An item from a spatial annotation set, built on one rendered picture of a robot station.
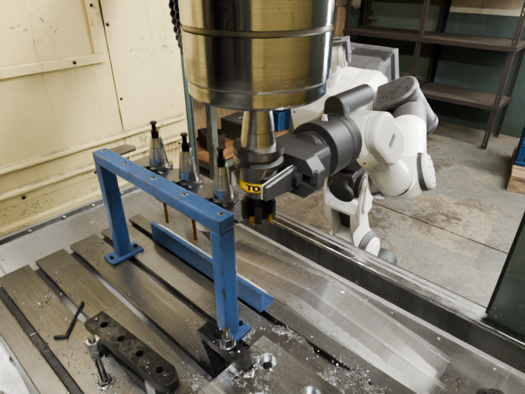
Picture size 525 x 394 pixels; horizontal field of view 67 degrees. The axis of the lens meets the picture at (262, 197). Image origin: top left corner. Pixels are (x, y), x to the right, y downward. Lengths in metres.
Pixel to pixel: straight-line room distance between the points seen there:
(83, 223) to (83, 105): 0.41
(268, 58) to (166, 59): 1.26
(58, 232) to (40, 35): 0.63
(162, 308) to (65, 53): 0.84
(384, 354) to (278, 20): 0.97
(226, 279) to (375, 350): 0.53
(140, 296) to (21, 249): 0.55
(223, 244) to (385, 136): 0.35
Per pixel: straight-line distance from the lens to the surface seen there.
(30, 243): 1.52
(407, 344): 1.26
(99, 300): 1.11
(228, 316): 0.88
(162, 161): 0.94
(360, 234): 1.62
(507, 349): 1.32
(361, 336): 1.20
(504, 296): 1.22
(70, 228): 1.54
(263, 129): 0.46
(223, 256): 0.77
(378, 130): 0.64
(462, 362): 1.33
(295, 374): 0.78
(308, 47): 0.40
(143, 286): 1.11
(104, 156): 1.04
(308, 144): 0.56
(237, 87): 0.39
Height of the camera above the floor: 1.62
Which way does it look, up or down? 30 degrees down
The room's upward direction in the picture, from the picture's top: straight up
